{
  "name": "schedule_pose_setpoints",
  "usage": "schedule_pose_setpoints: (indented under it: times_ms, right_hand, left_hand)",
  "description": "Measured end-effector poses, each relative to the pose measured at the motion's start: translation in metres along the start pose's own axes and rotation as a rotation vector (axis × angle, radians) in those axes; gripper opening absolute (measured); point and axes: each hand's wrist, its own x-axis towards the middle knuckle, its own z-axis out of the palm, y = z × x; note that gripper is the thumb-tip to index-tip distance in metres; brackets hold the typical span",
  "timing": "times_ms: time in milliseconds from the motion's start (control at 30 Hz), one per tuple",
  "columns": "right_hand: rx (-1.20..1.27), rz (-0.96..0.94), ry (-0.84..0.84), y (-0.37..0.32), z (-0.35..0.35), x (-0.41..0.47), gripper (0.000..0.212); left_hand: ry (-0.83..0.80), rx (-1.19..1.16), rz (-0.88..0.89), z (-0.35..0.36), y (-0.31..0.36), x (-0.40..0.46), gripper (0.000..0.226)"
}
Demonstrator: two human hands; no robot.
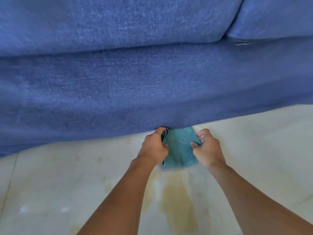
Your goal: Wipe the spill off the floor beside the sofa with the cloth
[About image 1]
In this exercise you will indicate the person's left forearm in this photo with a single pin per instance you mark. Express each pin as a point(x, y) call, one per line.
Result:
point(117, 200)

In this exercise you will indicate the person's left fingers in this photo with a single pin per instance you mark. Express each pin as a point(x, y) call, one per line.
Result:
point(163, 138)

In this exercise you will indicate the person's right thumb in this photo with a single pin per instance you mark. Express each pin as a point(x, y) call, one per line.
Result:
point(196, 145)

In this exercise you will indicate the teal cleaning cloth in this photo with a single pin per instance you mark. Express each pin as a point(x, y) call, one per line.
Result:
point(179, 150)

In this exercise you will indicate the person's left hand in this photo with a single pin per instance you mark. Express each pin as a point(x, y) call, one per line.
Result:
point(151, 149)

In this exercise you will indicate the person's right hand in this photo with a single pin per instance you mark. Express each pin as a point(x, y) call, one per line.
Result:
point(210, 151)

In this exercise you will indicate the person's right forearm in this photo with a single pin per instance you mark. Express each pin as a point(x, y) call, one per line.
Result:
point(259, 200)

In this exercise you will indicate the blue sofa seat cushion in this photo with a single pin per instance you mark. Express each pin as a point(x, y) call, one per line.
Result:
point(110, 21)
point(273, 17)

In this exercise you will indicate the blue fabric sofa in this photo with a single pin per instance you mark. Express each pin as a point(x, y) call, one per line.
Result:
point(146, 90)

